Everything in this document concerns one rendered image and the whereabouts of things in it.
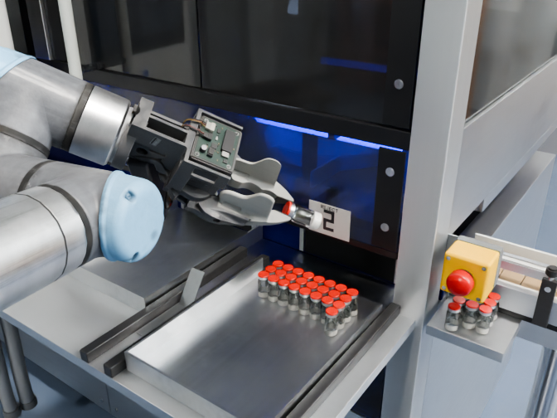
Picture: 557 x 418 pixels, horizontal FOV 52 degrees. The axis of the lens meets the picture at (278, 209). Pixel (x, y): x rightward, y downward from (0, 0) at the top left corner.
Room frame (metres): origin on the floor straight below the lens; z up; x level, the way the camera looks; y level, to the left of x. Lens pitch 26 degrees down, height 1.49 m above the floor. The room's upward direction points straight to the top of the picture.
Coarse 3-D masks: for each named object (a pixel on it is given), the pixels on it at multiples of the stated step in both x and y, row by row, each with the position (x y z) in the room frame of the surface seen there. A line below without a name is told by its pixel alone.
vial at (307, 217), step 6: (294, 204) 0.62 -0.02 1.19; (294, 210) 0.61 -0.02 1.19; (300, 210) 0.61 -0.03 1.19; (306, 210) 0.62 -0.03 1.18; (294, 216) 0.61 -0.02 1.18; (300, 216) 0.61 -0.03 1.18; (306, 216) 0.61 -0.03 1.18; (312, 216) 0.61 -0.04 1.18; (318, 216) 0.62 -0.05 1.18; (300, 222) 0.61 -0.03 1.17; (306, 222) 0.61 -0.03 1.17; (312, 222) 0.61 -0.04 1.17; (318, 222) 0.61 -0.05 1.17; (312, 228) 0.61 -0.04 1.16
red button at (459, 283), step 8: (456, 272) 0.75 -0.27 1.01; (464, 272) 0.75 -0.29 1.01; (448, 280) 0.75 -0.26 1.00; (456, 280) 0.74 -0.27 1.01; (464, 280) 0.73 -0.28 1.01; (472, 280) 0.74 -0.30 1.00; (448, 288) 0.74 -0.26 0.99; (456, 288) 0.74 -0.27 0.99; (464, 288) 0.73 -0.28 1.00; (472, 288) 0.74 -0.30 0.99
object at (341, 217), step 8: (312, 208) 0.93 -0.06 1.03; (320, 208) 0.92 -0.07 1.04; (328, 208) 0.91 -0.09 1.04; (336, 208) 0.90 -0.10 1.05; (328, 216) 0.91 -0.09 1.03; (336, 216) 0.90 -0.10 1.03; (344, 216) 0.89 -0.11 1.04; (328, 224) 0.91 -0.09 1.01; (336, 224) 0.90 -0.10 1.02; (344, 224) 0.89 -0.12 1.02; (320, 232) 0.92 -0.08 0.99; (328, 232) 0.91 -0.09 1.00; (336, 232) 0.90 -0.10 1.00; (344, 232) 0.89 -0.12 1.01; (344, 240) 0.89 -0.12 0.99
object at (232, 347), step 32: (224, 288) 0.86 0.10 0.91; (256, 288) 0.90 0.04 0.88; (192, 320) 0.79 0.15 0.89; (224, 320) 0.80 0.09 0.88; (256, 320) 0.80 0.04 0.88; (288, 320) 0.80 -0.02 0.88; (352, 320) 0.80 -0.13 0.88; (128, 352) 0.68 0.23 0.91; (160, 352) 0.72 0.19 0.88; (192, 352) 0.72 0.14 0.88; (224, 352) 0.72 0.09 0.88; (256, 352) 0.72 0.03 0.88; (288, 352) 0.72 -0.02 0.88; (320, 352) 0.72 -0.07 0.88; (160, 384) 0.64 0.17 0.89; (192, 384) 0.65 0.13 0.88; (224, 384) 0.65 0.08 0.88; (256, 384) 0.65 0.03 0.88; (288, 384) 0.65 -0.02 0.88; (224, 416) 0.56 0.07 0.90; (256, 416) 0.59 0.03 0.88
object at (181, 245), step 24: (168, 216) 1.19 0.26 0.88; (192, 216) 1.19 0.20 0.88; (168, 240) 1.08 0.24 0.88; (192, 240) 1.08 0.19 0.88; (216, 240) 1.08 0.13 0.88; (240, 240) 1.03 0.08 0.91; (96, 264) 0.99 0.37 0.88; (120, 264) 0.99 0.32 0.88; (144, 264) 0.99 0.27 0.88; (168, 264) 0.99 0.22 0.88; (192, 264) 0.99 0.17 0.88; (96, 288) 0.90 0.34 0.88; (120, 288) 0.86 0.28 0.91; (144, 288) 0.90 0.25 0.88; (168, 288) 0.87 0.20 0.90
